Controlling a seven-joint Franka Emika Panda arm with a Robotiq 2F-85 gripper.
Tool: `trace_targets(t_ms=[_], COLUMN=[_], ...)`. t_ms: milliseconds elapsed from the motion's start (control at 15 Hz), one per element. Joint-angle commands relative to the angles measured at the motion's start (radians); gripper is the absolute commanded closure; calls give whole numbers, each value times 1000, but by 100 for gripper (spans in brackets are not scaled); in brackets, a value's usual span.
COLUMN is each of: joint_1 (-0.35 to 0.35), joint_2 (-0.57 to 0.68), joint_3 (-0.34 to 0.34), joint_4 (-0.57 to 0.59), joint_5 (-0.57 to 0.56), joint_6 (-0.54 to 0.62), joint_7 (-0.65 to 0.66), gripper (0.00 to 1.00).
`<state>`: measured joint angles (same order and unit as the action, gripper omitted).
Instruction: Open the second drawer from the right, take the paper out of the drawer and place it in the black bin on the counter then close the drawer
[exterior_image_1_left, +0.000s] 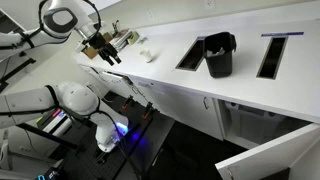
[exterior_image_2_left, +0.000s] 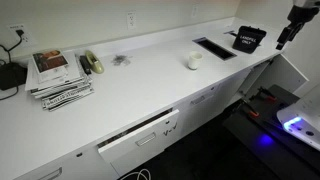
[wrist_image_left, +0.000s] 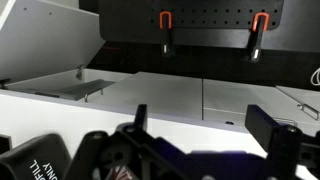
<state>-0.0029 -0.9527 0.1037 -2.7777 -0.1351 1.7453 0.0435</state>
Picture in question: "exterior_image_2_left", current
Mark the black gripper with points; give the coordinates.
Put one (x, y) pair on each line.
(301, 15)

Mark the wooden drawer with white front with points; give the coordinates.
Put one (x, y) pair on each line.
(133, 146)

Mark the black landfill trash bin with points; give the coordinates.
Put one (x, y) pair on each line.
(248, 40)

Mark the small black drawer lock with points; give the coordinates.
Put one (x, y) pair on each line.
(79, 154)

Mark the closed white cabinet door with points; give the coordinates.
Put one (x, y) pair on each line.
(233, 85)

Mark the blue strip label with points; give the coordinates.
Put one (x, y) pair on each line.
(199, 40)

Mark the black mounting board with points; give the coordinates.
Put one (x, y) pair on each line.
(246, 153)

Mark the pile of paper clips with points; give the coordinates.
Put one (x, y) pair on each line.
(120, 60)

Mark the black stapler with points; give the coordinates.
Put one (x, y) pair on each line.
(85, 65)

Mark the black power adapter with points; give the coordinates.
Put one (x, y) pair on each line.
(11, 76)

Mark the white wall outlet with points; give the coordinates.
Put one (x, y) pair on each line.
(194, 10)
(131, 20)
(27, 40)

